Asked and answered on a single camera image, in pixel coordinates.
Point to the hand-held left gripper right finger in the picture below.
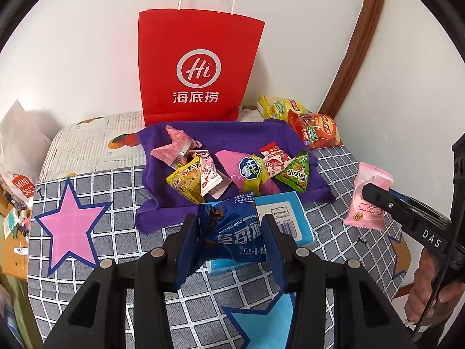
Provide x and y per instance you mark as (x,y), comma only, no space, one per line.
(278,261)

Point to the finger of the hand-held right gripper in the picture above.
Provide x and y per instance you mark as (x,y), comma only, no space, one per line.
(432,212)
(385,201)

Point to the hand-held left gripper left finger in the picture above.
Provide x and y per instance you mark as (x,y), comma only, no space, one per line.
(189,254)

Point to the light pink snack packet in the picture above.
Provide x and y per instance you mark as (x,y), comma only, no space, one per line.
(358,212)

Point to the blue cookie packet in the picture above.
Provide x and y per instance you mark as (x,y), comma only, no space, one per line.
(236,240)

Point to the pink white candy packet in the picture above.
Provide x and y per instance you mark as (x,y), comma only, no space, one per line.
(209,176)

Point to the green triangular snack packet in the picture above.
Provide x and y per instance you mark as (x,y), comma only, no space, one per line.
(294,176)

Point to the pink yellow triangular snack packet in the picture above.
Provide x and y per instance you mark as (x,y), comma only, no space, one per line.
(250,171)

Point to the red white strawberry candy packet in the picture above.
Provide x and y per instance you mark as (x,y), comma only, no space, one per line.
(276,165)

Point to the pink crinkled snack packet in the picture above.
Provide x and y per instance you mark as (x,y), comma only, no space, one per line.
(170,149)

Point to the person's right hand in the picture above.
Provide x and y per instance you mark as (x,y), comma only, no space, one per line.
(417,305)

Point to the blue box with white label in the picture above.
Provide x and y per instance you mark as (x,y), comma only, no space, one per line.
(287,211)

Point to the grey checked bed sheet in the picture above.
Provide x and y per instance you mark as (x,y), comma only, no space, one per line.
(120,247)

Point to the red chips bag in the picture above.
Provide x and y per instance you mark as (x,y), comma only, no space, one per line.
(319,132)

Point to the purple towel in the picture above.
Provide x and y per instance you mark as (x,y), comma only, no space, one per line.
(232,134)

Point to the yellow chips bag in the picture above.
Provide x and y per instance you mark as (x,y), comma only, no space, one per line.
(276,107)

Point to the newspaper print pillow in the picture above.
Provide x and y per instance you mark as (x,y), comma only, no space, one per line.
(83,141)

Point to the wooden furniture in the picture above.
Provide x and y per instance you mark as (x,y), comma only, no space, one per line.
(14,261)

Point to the red paper bag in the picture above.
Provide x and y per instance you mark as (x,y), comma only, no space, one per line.
(163,61)

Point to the white plastic bag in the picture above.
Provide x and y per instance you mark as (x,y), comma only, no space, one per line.
(21,141)

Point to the brown wooden door frame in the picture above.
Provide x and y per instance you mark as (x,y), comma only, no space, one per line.
(363,25)

